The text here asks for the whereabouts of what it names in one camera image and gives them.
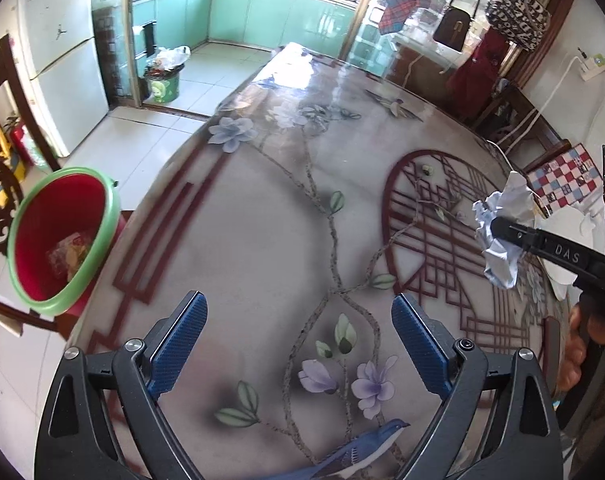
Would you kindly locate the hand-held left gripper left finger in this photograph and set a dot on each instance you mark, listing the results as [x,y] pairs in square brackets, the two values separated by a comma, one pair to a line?
[180,345]

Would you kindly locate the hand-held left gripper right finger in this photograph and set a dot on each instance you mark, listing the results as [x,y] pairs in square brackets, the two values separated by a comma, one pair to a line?
[422,350]

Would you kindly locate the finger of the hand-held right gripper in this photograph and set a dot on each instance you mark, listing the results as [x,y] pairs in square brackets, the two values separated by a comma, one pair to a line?
[557,252]

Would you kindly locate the white paper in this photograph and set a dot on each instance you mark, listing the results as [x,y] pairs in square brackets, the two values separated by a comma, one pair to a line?
[504,200]

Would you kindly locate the brown printed paper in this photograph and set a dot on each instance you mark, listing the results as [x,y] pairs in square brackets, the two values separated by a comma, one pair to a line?
[70,255]

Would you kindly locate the red bucket with green rim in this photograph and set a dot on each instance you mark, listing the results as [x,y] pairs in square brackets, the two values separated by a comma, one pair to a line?
[47,210]

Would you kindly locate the green trash bin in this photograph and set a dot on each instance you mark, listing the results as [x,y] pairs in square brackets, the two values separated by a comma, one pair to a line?
[162,87]

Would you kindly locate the person's right hand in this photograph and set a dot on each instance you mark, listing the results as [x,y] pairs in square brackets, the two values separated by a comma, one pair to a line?
[576,345]

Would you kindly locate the white plate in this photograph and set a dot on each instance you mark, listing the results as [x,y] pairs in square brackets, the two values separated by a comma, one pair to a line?
[567,225]

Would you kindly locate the checkered seat cushion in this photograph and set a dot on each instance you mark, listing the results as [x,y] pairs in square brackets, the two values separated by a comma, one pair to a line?
[564,180]

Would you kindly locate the white power strip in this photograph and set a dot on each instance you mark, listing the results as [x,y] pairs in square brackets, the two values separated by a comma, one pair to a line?
[594,66]

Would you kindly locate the dark red garment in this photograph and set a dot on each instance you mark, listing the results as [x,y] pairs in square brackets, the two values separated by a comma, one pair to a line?
[475,77]

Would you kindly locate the black and white patterned bag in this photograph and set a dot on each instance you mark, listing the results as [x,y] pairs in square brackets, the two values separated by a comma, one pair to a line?
[517,12]

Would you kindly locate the black handbag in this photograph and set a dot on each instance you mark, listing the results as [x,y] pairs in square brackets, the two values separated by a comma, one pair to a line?
[455,27]

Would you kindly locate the yellow plastic item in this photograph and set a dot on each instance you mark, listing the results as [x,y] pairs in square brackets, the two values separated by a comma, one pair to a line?
[10,157]

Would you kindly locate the red canister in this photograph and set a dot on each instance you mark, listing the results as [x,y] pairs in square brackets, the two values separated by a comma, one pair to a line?
[20,137]

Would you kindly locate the white plastic bag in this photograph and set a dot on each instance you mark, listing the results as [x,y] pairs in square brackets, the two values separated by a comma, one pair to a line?
[170,57]

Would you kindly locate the white refrigerator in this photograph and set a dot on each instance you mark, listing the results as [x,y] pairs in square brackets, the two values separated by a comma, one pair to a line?
[67,75]

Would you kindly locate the glass sliding door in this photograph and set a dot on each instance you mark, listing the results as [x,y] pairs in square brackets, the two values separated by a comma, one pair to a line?
[112,35]

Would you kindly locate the teal kitchen cabinets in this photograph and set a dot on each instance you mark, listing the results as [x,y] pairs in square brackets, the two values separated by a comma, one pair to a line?
[262,15]

